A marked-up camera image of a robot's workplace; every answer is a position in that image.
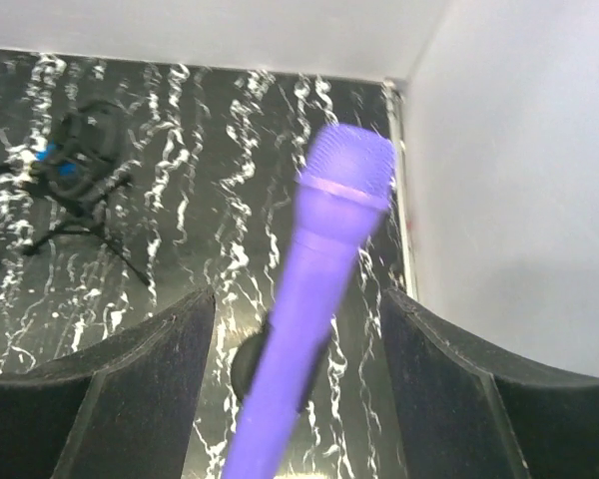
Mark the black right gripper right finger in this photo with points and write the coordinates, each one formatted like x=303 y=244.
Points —
x=467 y=408

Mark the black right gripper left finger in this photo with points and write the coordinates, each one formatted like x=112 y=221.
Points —
x=121 y=408

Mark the black tripod stand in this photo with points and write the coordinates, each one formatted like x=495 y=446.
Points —
x=92 y=137

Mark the solid purple microphone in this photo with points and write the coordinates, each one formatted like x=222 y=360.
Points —
x=342 y=195

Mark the blue and white block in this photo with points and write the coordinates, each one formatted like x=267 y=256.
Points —
x=53 y=159

